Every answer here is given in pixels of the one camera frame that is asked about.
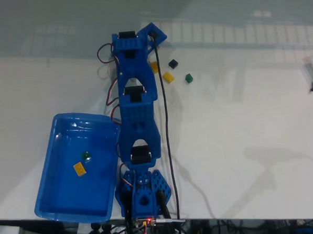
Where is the blue plastic bin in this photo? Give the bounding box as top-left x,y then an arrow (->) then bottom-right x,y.
34,111 -> 123,225

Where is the black power plug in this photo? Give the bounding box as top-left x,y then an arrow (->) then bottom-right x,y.
155,192 -> 174,219

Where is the controller board with red light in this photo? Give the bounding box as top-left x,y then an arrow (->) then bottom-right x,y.
135,216 -> 157,228

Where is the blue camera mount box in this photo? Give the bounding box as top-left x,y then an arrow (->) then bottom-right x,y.
135,21 -> 169,54

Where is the black camera cable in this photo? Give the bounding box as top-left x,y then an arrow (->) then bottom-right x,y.
141,35 -> 197,234

